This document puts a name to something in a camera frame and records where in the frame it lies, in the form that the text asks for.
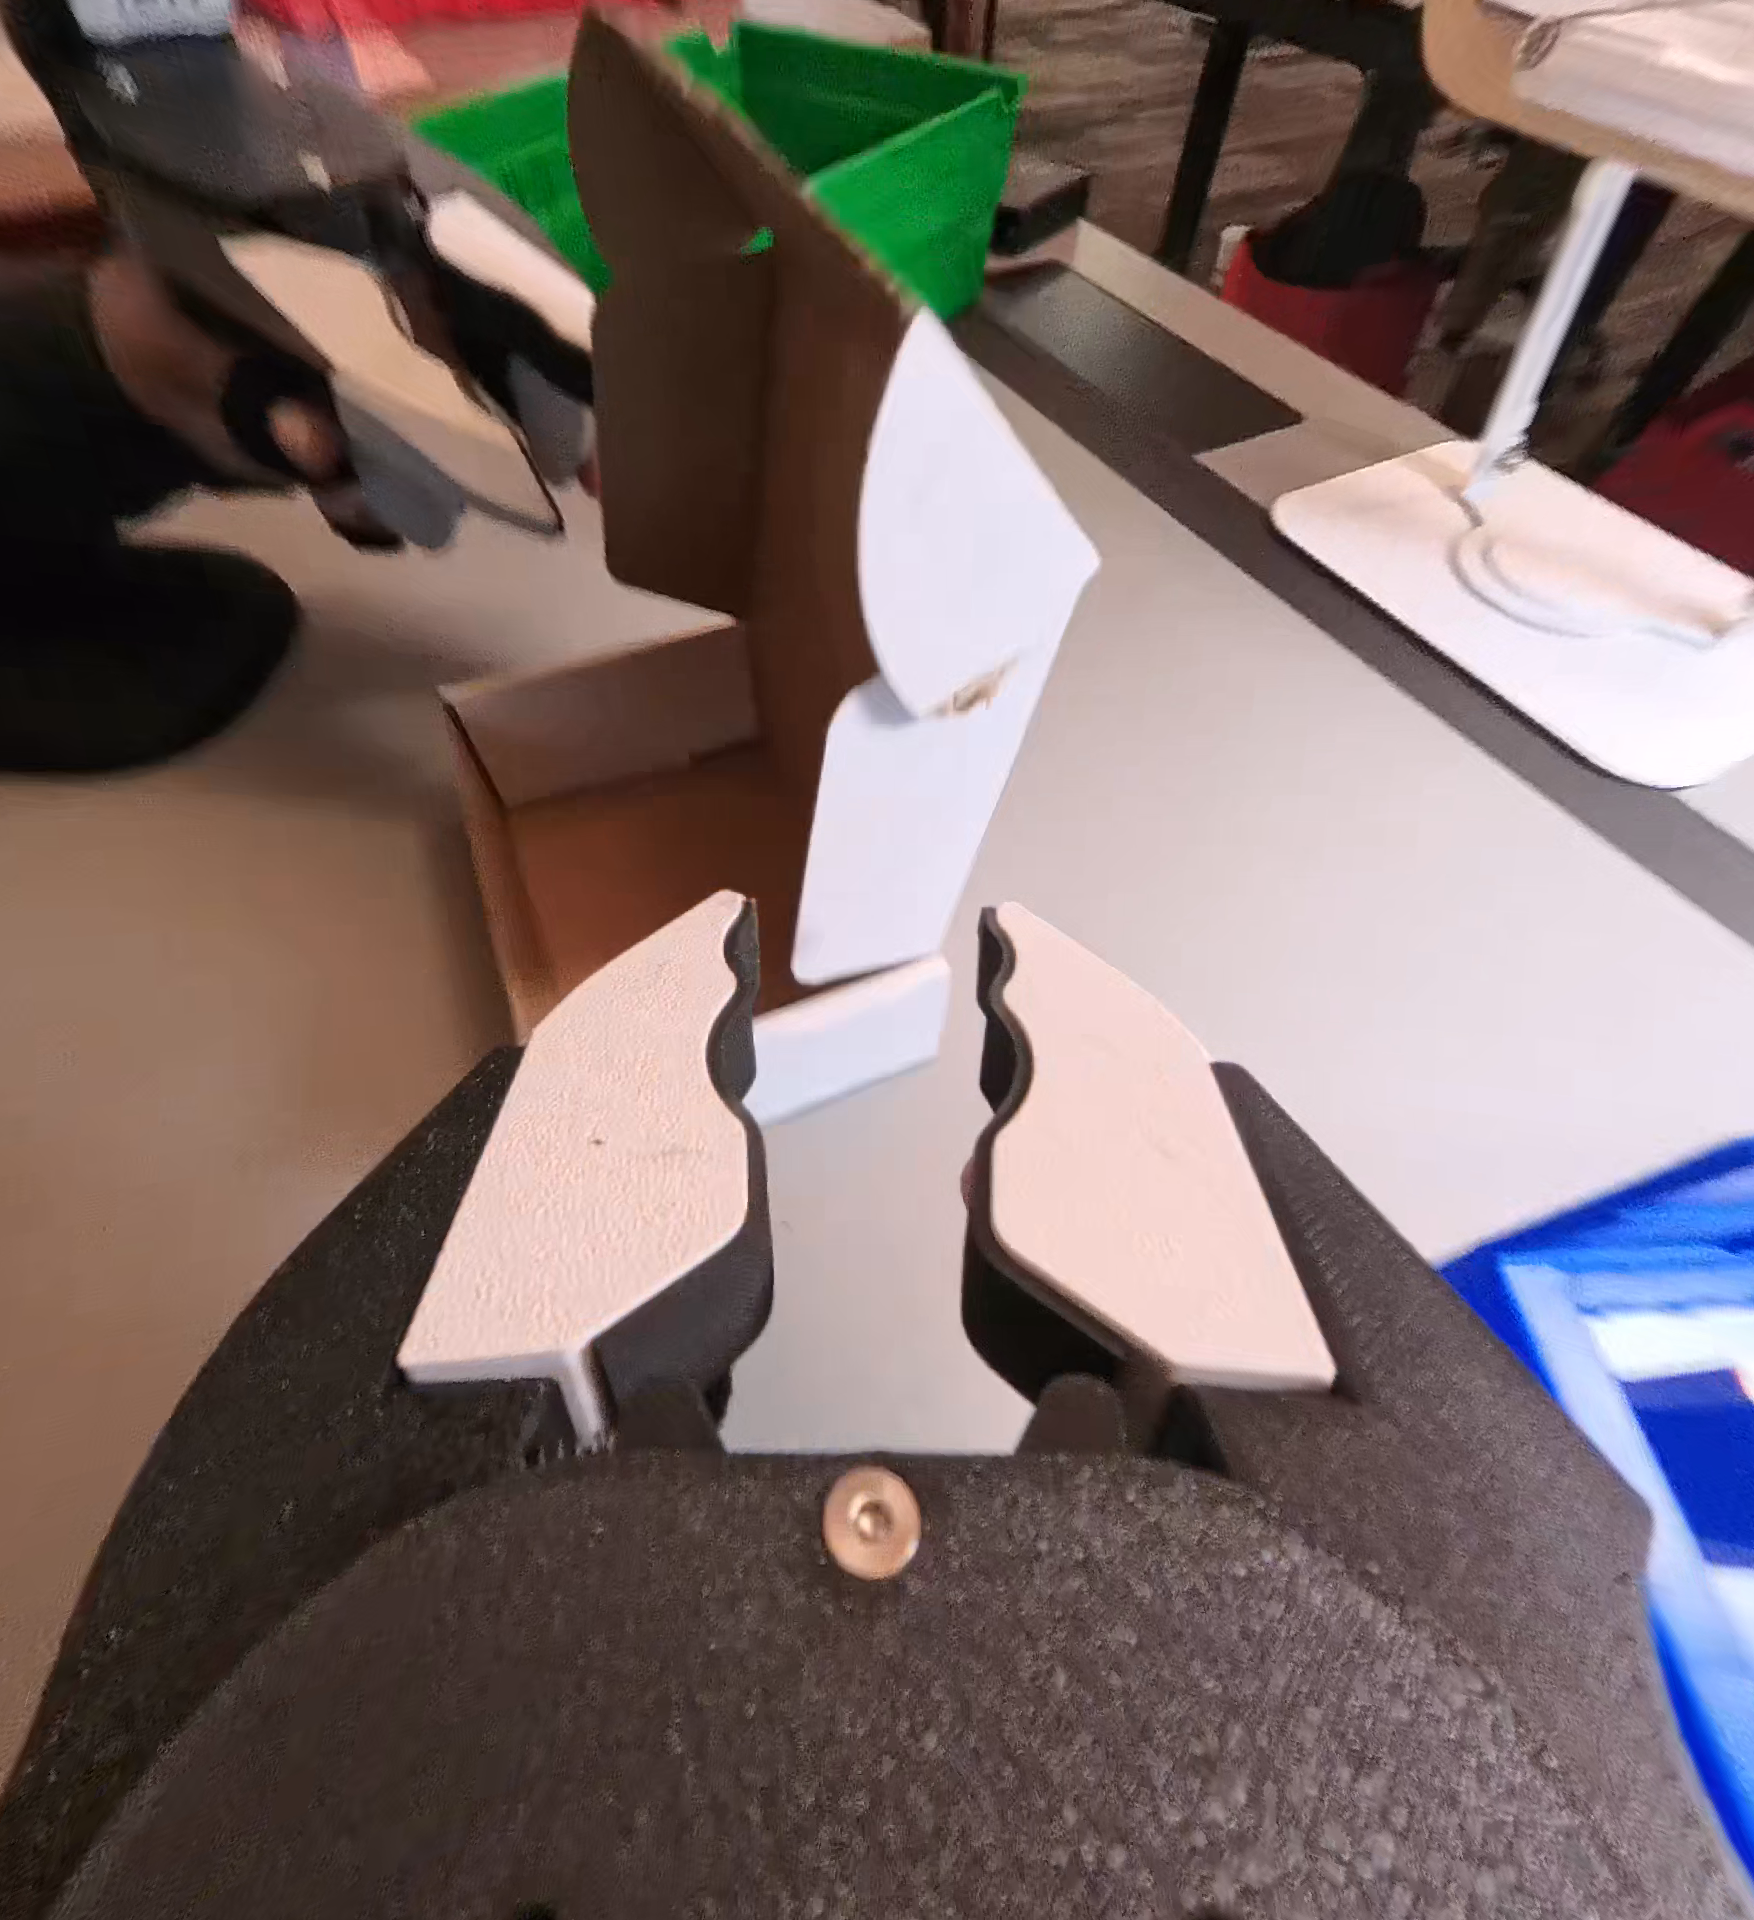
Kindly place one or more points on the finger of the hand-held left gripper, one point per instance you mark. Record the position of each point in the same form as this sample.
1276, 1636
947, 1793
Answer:
519, 279
353, 325

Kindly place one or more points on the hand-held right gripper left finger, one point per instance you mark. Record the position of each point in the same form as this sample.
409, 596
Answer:
595, 1201

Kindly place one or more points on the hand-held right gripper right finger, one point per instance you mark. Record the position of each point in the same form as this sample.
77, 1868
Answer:
1139, 1201

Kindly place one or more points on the white cardboard mailer box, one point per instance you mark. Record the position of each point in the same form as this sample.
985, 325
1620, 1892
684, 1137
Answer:
700, 452

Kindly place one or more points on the green plastic bin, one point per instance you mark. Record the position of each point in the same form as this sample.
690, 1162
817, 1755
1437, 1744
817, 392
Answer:
889, 195

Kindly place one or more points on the blue plastic bin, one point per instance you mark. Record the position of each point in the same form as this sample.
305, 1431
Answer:
1702, 1455

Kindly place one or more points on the person's left forearm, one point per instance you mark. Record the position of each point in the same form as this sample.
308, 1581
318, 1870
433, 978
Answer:
7, 392

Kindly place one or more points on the grey desk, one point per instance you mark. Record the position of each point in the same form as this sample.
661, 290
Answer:
1339, 974

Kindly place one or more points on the person's left hand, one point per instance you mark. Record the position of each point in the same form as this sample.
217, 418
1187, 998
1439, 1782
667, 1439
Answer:
158, 352

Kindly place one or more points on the red plastic bin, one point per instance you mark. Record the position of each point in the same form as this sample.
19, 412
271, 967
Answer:
367, 13

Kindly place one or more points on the small black block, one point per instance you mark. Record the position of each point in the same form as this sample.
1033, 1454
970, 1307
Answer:
1042, 202

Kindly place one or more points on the document stand with white base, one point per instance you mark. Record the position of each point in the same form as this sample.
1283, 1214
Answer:
1565, 707

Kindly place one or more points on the red bag with print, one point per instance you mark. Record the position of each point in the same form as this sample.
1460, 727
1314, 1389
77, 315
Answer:
1717, 480

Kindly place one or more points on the printed instruction sheet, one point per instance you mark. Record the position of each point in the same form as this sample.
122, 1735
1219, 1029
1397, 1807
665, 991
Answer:
1690, 79

